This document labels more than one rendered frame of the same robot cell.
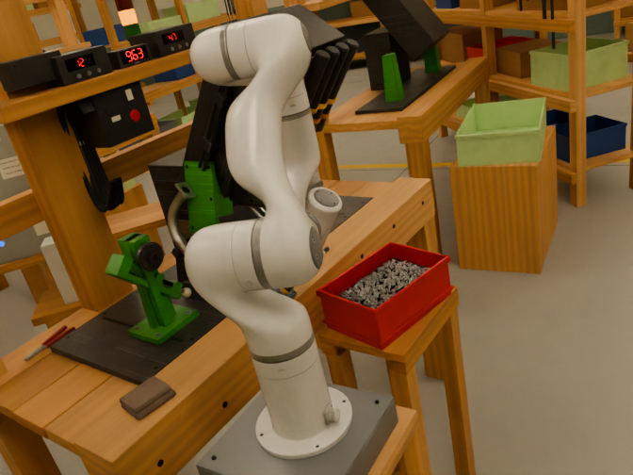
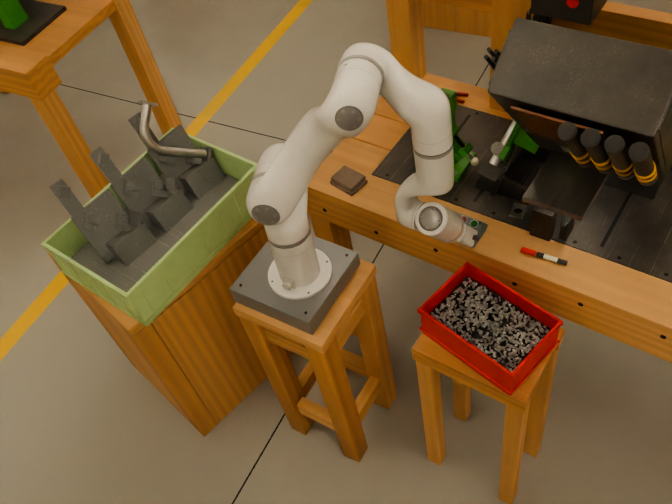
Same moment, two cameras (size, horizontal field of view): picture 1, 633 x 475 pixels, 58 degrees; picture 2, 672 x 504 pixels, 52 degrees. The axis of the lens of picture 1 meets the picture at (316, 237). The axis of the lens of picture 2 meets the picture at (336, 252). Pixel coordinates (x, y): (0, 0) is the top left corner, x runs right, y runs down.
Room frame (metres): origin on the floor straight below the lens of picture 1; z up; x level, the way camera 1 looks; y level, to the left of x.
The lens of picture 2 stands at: (1.10, -1.15, 2.48)
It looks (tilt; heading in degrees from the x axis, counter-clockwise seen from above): 50 degrees down; 95
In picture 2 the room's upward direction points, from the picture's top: 14 degrees counter-clockwise
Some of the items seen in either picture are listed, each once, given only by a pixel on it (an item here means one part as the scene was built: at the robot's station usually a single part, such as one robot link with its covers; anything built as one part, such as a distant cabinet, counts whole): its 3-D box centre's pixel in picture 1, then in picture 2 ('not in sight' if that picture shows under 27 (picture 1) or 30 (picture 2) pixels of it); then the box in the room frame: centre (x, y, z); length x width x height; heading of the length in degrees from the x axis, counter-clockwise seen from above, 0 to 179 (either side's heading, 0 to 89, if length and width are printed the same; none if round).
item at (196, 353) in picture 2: not in sight; (199, 291); (0.40, 0.51, 0.39); 0.68 x 0.52 x 0.79; 40
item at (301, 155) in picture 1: (297, 181); (423, 186); (1.24, 0.01, 1.27); 0.16 x 0.09 x 0.30; 143
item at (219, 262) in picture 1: (248, 286); (282, 192); (0.89, 0.13, 1.22); 0.19 x 0.12 x 0.24; 74
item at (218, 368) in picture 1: (308, 293); (518, 264); (1.51, 0.06, 0.82); 1.50 x 0.14 x 0.15; 140
